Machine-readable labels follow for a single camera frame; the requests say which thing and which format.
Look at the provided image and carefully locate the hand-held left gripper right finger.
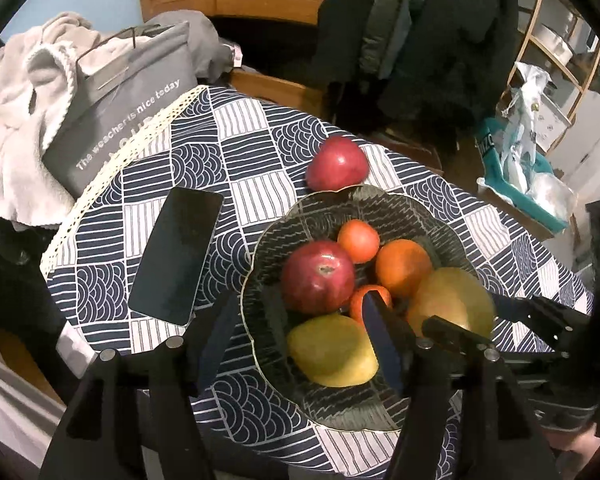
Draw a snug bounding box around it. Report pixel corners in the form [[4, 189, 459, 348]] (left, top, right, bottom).
[[361, 291, 563, 480]]

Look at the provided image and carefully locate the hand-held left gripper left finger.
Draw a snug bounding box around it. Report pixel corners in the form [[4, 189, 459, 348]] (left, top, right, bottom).
[[40, 292, 238, 480]]

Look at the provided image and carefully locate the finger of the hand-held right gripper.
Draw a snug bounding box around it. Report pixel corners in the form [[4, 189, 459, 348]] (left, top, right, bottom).
[[490, 294, 588, 352], [422, 315, 503, 361]]

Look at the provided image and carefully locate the yellow mango with red blush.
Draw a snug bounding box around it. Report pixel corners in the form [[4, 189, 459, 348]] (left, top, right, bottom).
[[405, 267, 496, 341]]

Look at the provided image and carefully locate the orange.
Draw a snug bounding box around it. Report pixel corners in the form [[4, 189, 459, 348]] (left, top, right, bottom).
[[349, 284, 393, 326], [375, 239, 433, 300]]

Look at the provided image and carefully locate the green yellow mango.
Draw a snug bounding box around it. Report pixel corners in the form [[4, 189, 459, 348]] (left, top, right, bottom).
[[286, 314, 380, 387]]

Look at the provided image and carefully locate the dark red apple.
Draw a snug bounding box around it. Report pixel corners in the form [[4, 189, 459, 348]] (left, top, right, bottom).
[[281, 241, 356, 315]]

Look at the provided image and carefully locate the small tangerine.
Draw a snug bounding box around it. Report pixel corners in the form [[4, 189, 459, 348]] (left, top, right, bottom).
[[337, 220, 381, 264]]

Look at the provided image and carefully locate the dark glass plate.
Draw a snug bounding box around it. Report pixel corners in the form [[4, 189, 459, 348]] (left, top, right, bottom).
[[240, 185, 481, 432]]

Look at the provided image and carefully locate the bright red apple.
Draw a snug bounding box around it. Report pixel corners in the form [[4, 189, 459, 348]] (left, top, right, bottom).
[[306, 136, 370, 192]]

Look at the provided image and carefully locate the person's right hand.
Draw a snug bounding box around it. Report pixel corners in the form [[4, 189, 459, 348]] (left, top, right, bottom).
[[550, 422, 600, 462]]

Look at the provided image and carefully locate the black smartphone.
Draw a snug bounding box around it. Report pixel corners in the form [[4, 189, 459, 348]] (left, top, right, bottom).
[[128, 186, 225, 327]]

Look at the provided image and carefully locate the clear plastic bag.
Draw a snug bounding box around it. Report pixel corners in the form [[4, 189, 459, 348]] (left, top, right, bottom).
[[525, 172, 578, 221]]

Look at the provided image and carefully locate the teal plastic crate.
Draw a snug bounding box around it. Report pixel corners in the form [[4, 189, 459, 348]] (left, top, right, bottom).
[[475, 117, 571, 233]]

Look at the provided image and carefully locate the person's grey clothing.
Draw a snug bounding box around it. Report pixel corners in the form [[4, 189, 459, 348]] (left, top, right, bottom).
[[0, 310, 81, 461]]

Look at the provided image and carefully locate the dark object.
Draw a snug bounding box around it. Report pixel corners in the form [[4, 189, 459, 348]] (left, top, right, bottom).
[[0, 205, 61, 321]]

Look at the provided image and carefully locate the blue white patterned tablecloth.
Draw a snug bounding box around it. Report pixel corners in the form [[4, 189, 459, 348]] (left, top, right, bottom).
[[40, 85, 595, 480]]

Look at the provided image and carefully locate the white pot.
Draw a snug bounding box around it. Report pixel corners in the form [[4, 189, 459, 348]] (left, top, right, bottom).
[[540, 22, 576, 63]]

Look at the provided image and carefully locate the black coat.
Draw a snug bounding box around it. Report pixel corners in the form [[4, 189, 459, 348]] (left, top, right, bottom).
[[310, 0, 520, 121]]

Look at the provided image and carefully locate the wooden shelf rack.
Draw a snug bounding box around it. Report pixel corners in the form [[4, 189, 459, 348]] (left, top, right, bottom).
[[515, 0, 600, 156]]

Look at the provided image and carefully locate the beige fleece towel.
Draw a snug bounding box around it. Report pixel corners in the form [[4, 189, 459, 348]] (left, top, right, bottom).
[[0, 12, 131, 226]]

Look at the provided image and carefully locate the grey garment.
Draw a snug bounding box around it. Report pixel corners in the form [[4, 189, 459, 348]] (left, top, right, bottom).
[[142, 10, 238, 86]]

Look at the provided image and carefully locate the grey green jacket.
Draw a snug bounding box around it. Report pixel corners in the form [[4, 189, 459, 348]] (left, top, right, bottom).
[[360, 0, 443, 76]]

